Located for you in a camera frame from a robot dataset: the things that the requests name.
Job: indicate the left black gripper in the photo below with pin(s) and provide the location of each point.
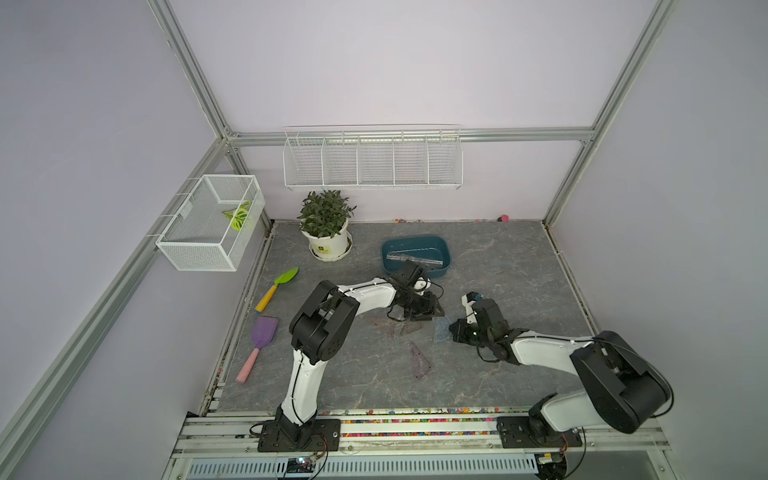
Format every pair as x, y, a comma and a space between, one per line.
428, 310

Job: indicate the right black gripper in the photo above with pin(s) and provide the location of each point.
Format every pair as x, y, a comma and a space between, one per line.
457, 333

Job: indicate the pink small triangle ruler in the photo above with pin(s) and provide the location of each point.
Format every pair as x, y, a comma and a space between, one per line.
407, 328

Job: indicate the pink long triangle ruler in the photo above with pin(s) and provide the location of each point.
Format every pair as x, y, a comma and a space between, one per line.
386, 327

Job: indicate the blue protractor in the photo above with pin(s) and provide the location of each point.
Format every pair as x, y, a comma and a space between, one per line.
442, 332

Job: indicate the clear straight ruler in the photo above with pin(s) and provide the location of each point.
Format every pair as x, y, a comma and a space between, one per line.
402, 256

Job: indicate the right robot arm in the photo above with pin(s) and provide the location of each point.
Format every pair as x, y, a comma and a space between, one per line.
618, 387

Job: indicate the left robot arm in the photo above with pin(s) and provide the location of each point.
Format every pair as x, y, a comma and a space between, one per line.
323, 322

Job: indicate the teal plastic storage box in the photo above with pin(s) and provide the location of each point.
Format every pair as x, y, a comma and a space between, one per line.
416, 242

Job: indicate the potted green plant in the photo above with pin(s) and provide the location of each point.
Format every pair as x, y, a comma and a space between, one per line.
324, 218

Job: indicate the green yellow toy shovel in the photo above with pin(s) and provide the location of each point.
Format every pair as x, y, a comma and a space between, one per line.
283, 278

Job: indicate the purple pink toy spatula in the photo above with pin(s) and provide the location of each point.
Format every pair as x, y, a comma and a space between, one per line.
263, 332

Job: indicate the green toy in basket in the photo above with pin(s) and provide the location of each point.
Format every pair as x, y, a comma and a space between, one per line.
238, 216

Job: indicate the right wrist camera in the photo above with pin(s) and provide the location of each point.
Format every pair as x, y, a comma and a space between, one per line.
468, 300

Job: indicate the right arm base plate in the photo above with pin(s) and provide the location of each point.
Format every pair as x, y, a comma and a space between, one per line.
531, 432

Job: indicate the aluminium rail front frame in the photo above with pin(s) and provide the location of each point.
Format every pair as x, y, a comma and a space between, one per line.
473, 443

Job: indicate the white wire wall shelf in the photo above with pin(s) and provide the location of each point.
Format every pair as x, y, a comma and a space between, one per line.
384, 158

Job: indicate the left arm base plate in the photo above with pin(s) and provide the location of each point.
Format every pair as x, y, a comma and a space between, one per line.
282, 436

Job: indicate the white wire side basket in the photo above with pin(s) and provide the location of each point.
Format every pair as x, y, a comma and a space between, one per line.
198, 237

